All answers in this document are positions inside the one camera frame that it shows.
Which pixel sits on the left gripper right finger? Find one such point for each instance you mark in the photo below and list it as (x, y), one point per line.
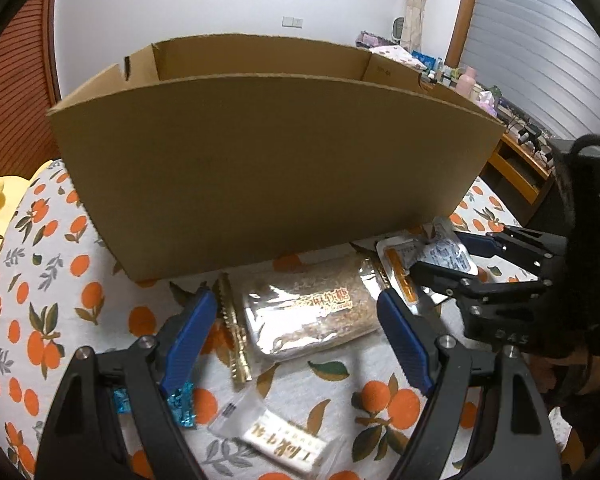
(512, 438)

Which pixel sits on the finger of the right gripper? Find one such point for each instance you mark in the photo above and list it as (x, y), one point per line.
(534, 251)
(469, 291)

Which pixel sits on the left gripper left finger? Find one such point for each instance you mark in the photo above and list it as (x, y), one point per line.
(82, 437)

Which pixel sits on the clear tray brown biscuits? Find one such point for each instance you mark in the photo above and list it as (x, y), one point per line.
(277, 316)

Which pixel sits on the person's right hand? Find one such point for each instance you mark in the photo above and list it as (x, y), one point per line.
(579, 373)

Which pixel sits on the wooden sideboard cabinet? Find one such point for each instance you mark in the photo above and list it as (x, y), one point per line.
(517, 178)

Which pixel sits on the blue foil candy wrapper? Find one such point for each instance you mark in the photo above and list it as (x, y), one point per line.
(180, 402)

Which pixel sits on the orange print bed sheet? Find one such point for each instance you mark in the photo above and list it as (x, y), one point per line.
(60, 289)

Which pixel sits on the pink bottle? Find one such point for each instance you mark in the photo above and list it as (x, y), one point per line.
(466, 83)

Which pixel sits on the small white pastry packet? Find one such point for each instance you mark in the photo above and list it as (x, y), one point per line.
(297, 447)

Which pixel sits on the grey window blind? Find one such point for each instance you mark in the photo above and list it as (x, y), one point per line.
(544, 56)

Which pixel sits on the floral folded cloth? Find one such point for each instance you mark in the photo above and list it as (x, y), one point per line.
(400, 55)

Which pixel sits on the brown cardboard box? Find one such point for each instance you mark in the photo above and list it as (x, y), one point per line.
(205, 152)

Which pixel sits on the beige floral curtain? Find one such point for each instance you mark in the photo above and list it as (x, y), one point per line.
(417, 0)

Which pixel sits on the brown louvered wardrobe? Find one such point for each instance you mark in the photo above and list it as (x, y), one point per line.
(28, 89)

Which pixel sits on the white wall switch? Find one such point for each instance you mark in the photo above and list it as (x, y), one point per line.
(290, 22)

